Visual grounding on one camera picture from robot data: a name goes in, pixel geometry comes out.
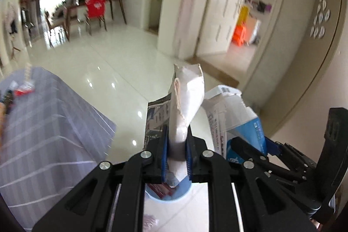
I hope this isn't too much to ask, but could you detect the printed paper leaflet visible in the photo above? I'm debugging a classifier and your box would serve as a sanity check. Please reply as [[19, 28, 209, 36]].
[[144, 95, 172, 151]]

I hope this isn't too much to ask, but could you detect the wooden dining table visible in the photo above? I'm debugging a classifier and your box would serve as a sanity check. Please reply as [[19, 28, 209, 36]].
[[64, 0, 128, 42]]

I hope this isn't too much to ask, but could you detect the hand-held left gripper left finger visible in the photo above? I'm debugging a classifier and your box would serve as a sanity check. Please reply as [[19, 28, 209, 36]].
[[32, 125, 170, 232]]

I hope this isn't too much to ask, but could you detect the light blue waste bin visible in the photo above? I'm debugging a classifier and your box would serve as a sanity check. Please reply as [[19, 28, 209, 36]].
[[145, 178, 194, 203]]

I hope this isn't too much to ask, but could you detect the group of white wall stickers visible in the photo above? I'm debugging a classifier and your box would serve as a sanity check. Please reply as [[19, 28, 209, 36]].
[[310, 0, 337, 39]]

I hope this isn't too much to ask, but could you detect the white paper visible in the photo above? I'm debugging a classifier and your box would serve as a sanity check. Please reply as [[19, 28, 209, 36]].
[[166, 63, 205, 187]]

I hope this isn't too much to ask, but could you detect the yellow object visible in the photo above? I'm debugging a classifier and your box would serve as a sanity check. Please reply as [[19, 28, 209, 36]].
[[238, 5, 251, 27]]

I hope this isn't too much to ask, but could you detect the wooden chair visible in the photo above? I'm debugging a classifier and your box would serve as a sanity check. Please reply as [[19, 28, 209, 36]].
[[45, 10, 70, 48]]

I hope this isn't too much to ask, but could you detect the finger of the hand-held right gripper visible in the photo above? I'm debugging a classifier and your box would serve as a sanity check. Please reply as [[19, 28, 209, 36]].
[[226, 136, 305, 184], [264, 136, 317, 170]]

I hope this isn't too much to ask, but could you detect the table with grey checked cloth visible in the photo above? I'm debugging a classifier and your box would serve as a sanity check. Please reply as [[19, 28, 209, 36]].
[[0, 66, 117, 231]]

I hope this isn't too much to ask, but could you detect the white and blue carton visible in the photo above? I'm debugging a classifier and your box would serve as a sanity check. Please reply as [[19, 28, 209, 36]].
[[204, 85, 268, 164]]

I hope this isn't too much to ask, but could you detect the white panel door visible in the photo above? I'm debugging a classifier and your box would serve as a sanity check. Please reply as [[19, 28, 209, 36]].
[[196, 0, 254, 55]]

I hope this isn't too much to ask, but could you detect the dark item on table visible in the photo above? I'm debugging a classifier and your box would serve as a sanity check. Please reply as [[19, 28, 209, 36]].
[[0, 89, 15, 114]]

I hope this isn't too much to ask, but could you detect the orange plastic stool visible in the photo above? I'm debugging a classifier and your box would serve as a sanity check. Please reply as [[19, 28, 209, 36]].
[[231, 25, 248, 47]]

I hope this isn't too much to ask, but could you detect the chair with red cover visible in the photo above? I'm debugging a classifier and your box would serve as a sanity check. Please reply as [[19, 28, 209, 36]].
[[84, 0, 108, 33]]

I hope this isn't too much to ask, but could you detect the pink printed clothing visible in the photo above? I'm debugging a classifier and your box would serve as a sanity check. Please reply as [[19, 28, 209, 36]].
[[144, 214, 161, 232]]

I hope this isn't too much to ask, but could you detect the red packet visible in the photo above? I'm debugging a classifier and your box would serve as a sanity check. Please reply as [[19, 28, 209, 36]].
[[13, 83, 36, 97]]

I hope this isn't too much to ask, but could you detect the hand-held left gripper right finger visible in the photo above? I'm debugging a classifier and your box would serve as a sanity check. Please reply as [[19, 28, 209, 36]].
[[185, 134, 321, 232]]

